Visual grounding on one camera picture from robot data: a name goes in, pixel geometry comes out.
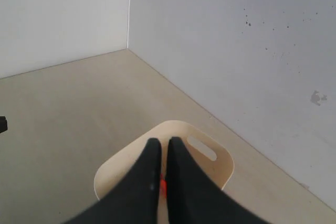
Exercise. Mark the cream plastic bin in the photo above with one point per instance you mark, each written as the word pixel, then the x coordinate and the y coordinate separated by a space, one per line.
pixel 215 160

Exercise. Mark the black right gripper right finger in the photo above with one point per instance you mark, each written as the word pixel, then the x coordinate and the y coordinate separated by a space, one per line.
pixel 192 197

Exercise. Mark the orange cap tube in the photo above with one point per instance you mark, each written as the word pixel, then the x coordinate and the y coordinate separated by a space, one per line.
pixel 163 186

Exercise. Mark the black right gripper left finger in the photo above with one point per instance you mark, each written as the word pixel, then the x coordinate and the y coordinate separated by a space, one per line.
pixel 135 197

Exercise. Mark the black object at edge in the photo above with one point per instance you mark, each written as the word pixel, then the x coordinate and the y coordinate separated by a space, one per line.
pixel 3 124

